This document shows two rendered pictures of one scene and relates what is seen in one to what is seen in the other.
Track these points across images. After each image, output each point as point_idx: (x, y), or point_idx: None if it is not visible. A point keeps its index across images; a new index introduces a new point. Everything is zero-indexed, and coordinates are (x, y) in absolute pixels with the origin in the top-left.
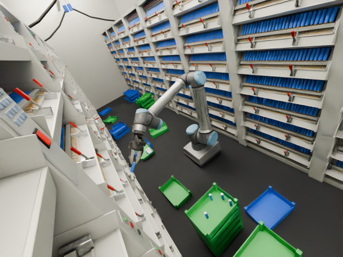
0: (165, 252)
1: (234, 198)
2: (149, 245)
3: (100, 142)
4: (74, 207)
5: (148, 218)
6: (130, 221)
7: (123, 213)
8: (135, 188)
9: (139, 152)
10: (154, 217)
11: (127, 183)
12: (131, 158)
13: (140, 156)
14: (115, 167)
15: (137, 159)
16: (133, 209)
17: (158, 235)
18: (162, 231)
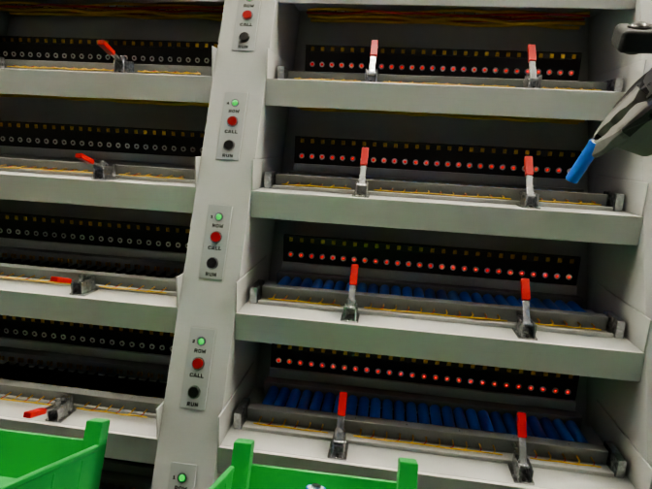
0: (296, 312)
1: None
2: (235, 75)
3: (640, 55)
4: None
5: (433, 326)
6: (261, 25)
7: (264, 5)
8: (630, 349)
9: (639, 105)
10: (512, 481)
11: (524, 198)
12: (603, 121)
13: (623, 127)
14: (633, 188)
15: (605, 134)
16: (407, 198)
17: (344, 305)
18: (425, 470)
